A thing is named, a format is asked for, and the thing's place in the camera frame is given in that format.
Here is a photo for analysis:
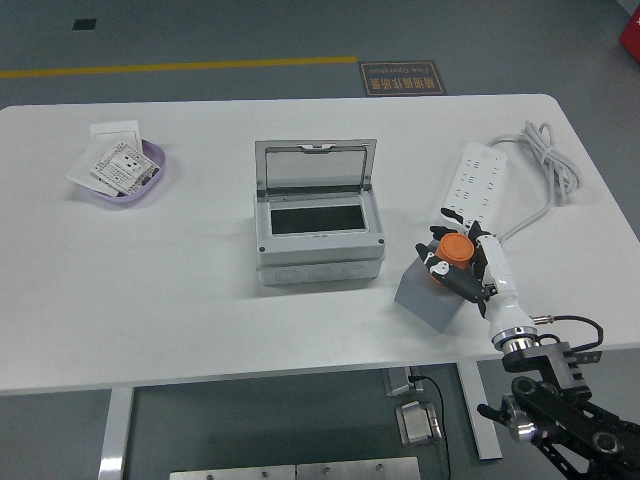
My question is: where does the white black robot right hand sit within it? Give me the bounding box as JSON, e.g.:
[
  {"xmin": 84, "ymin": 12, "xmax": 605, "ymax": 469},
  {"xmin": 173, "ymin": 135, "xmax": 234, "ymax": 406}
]
[{"xmin": 414, "ymin": 205, "xmax": 534, "ymax": 346}]

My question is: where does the white power cord with plug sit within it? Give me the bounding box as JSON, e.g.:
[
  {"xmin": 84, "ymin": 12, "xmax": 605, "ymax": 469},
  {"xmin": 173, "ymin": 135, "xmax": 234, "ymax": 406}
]
[{"xmin": 484, "ymin": 119, "xmax": 584, "ymax": 246}]

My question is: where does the silver metal foot block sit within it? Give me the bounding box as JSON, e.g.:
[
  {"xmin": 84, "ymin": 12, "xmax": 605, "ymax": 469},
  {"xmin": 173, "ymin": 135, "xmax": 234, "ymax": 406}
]
[{"xmin": 394, "ymin": 399, "xmax": 444, "ymax": 447}]

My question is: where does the yellow floor tape line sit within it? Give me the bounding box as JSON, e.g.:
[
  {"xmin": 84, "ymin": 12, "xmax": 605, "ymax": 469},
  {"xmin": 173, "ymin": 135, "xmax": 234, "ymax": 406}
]
[{"xmin": 0, "ymin": 55, "xmax": 359, "ymax": 80}]

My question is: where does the socket panel in printed wrapper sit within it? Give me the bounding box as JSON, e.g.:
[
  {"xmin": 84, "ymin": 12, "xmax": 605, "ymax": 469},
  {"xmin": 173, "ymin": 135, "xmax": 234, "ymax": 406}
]
[{"xmin": 89, "ymin": 142, "xmax": 162, "ymax": 197}]

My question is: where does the white power strip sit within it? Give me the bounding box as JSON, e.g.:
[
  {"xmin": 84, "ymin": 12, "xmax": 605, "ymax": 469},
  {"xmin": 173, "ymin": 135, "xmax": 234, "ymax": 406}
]
[{"xmin": 439, "ymin": 141, "xmax": 509, "ymax": 236}]

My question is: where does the brown floor sign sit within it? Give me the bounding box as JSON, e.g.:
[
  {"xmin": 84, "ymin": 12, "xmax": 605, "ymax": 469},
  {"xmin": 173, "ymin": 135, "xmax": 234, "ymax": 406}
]
[{"xmin": 357, "ymin": 60, "xmax": 446, "ymax": 97}]

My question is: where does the red object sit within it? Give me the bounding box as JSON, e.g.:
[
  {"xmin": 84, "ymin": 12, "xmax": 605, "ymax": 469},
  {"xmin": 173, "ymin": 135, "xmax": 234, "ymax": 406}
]
[{"xmin": 618, "ymin": 12, "xmax": 640, "ymax": 51}]

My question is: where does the grey metal base plate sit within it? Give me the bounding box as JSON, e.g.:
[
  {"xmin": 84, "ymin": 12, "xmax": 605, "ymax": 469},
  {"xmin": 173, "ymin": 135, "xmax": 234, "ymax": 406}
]
[
  {"xmin": 168, "ymin": 464, "xmax": 297, "ymax": 480},
  {"xmin": 295, "ymin": 456, "xmax": 421, "ymax": 480}
]

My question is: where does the white wall switch plate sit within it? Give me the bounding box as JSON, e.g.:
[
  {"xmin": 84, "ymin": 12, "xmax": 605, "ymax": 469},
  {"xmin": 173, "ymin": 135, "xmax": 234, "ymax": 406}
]
[{"xmin": 88, "ymin": 119, "xmax": 143, "ymax": 151}]

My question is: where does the purple plastic tray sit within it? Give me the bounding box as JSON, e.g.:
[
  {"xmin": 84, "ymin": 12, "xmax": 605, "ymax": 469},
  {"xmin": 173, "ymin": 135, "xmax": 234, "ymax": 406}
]
[{"xmin": 74, "ymin": 138, "xmax": 167, "ymax": 205}]

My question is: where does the grey cube with round hole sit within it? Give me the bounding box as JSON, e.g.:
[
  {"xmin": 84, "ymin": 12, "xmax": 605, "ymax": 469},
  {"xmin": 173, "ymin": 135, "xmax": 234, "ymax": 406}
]
[{"xmin": 394, "ymin": 259, "xmax": 464, "ymax": 334}]

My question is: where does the orange cylinder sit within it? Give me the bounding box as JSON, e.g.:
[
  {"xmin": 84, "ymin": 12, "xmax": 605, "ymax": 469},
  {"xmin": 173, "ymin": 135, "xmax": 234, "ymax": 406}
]
[{"xmin": 429, "ymin": 232, "xmax": 476, "ymax": 287}]

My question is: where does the grey metal bracket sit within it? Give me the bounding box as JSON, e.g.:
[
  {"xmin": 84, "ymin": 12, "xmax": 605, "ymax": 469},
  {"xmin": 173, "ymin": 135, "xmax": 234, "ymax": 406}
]
[{"xmin": 382, "ymin": 367, "xmax": 425, "ymax": 399}]

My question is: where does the black cable under table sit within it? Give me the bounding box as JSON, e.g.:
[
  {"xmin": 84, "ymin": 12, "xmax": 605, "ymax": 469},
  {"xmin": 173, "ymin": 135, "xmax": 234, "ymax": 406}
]
[{"xmin": 409, "ymin": 374, "xmax": 451, "ymax": 480}]

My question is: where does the grey electrical enclosure box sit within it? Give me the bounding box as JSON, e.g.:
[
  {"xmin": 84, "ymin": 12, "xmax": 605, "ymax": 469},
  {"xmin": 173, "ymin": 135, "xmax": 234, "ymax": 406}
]
[{"xmin": 253, "ymin": 138, "xmax": 386, "ymax": 287}]

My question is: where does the transparent hinged box lid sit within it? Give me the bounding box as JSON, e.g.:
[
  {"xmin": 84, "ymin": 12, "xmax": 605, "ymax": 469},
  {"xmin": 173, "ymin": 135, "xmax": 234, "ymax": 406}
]
[{"xmin": 253, "ymin": 138, "xmax": 378, "ymax": 195}]

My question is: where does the flat white plate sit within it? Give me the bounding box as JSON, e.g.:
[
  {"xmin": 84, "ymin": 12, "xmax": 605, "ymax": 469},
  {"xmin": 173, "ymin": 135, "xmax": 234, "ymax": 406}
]
[{"xmin": 66, "ymin": 142, "xmax": 119, "ymax": 197}]

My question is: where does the white table leg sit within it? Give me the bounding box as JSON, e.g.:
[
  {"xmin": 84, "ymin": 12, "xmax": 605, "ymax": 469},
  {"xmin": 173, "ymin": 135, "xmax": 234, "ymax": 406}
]
[
  {"xmin": 455, "ymin": 360, "xmax": 503, "ymax": 461},
  {"xmin": 97, "ymin": 385, "xmax": 135, "ymax": 480}
]

